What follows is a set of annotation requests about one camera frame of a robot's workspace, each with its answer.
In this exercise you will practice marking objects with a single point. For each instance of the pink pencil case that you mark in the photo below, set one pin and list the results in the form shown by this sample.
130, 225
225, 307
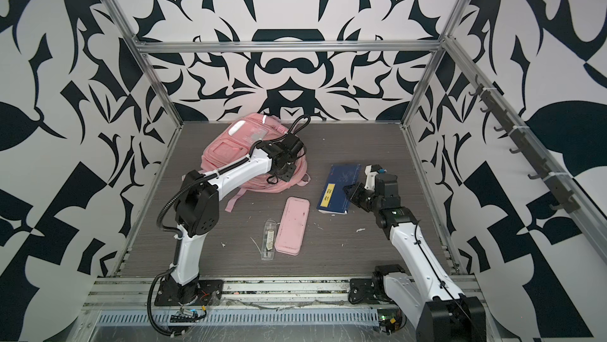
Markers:
292, 227

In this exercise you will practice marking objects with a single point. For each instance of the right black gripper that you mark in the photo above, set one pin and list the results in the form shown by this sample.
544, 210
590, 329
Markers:
356, 196

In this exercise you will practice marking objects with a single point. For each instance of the clear plastic packet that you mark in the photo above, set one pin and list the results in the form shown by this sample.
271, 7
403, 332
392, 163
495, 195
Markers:
269, 236

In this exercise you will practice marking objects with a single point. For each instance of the white cable duct strip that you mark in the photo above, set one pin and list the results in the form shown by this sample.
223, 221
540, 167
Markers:
225, 317

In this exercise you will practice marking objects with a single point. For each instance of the blue notebook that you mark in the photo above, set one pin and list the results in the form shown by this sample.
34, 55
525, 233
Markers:
334, 198

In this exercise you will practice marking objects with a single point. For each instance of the aluminium cage frame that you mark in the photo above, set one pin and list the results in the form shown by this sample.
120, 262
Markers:
589, 219

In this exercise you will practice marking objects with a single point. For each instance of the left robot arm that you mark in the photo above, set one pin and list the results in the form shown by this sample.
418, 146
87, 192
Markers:
194, 211

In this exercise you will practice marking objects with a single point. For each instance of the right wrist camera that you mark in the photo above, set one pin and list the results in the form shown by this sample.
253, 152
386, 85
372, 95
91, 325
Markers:
371, 171

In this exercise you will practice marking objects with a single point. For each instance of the pink student backpack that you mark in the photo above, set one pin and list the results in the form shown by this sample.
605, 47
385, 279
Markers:
234, 144

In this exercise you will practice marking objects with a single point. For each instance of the wall hook rail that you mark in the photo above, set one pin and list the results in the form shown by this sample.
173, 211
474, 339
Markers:
545, 168

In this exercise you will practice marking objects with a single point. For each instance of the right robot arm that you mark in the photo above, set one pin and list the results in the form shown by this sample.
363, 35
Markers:
428, 298

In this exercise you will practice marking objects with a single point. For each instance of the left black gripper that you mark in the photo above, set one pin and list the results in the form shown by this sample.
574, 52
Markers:
289, 176

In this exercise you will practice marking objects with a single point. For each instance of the green lit circuit board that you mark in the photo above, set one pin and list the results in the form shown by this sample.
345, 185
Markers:
390, 324

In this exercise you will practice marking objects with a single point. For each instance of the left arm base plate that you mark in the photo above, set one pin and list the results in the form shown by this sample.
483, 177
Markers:
196, 293

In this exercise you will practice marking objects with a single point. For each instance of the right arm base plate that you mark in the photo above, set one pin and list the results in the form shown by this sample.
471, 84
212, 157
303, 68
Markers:
367, 291

